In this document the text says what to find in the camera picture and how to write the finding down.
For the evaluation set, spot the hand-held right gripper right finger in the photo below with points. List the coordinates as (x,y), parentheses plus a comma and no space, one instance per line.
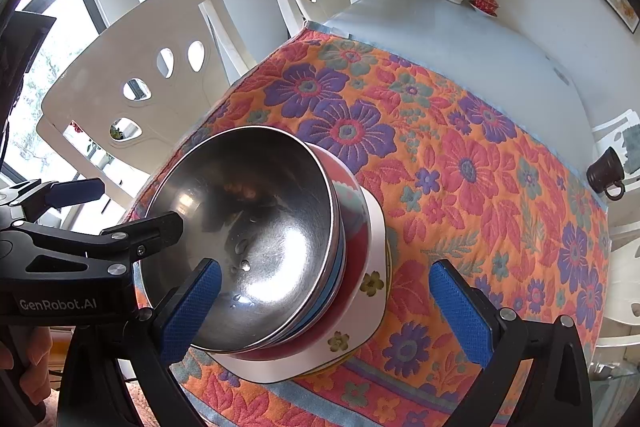
(460,317)

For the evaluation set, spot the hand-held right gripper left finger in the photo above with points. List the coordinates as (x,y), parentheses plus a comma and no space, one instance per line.
(192,307)

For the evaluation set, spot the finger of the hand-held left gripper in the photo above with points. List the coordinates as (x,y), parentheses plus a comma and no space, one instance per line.
(147,231)
(75,191)

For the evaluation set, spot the blue steel bowl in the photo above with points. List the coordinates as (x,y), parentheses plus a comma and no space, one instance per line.
(240,232)

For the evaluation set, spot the pink steel bowl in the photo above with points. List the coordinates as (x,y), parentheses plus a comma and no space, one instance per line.
(352,217)

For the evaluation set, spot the person's left hand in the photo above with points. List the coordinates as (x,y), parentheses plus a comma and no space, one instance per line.
(40,349)

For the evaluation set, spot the pink fuzzy blanket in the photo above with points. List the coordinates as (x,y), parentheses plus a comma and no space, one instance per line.
(135,407)

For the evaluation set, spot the orange floral quilted tablecloth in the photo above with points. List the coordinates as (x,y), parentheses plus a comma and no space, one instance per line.
(450,157)

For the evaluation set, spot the dark brown cup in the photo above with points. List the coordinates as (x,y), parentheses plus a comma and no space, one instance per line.
(602,169)

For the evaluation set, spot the red rimmed saucer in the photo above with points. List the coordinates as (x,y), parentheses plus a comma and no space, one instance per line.
(487,12)

